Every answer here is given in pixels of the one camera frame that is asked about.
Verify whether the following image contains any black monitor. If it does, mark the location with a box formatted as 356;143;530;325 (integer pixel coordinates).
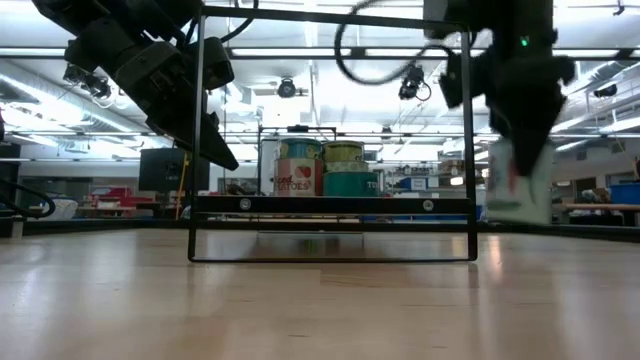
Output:
138;147;211;194

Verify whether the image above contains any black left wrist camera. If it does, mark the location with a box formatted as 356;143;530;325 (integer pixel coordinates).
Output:
185;36;236;92

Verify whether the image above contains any white bag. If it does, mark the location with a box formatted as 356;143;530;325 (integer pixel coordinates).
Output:
42;197;80;221

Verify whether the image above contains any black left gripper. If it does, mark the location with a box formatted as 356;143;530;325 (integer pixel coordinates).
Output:
63;19;240;172

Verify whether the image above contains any blue bin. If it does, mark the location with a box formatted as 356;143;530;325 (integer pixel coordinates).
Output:
608;182;640;206

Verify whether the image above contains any red tomatoes can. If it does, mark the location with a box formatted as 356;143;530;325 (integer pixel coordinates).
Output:
273;158;325;198

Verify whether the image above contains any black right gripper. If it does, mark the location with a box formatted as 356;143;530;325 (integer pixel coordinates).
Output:
479;42;577;177

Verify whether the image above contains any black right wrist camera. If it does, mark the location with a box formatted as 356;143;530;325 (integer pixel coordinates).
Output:
438;49;484;110

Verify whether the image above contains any wooden background table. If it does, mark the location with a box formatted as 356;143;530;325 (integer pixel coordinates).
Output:
564;202;640;214

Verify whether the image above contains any yellow hose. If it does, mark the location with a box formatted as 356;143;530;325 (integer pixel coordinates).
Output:
174;152;190;221

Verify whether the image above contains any black metal frame shelf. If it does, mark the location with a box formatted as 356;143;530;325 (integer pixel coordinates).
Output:
187;4;479;264

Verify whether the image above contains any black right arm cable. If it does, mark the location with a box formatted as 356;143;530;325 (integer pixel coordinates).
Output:
333;0;454;87

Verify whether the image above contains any black cable loop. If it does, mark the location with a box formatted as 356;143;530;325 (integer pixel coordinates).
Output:
0;178;57;220

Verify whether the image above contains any red equipment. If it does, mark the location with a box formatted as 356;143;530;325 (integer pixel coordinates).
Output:
88;186;157;211

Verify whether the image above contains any white carrot vegetables can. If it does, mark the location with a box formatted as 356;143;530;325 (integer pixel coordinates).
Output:
485;137;557;226

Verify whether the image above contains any white tank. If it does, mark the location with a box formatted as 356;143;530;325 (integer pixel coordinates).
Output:
259;139;279;197

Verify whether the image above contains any yellow-green pears can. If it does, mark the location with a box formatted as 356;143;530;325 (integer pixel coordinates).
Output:
321;140;366;163

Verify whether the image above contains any teal tuna can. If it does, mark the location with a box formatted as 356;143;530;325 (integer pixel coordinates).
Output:
322;171;380;198

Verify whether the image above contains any black cabinet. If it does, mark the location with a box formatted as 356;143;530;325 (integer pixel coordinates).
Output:
0;142;22;239

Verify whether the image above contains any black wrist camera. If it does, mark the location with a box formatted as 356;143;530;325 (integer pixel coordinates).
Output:
438;49;484;110
185;36;236;92

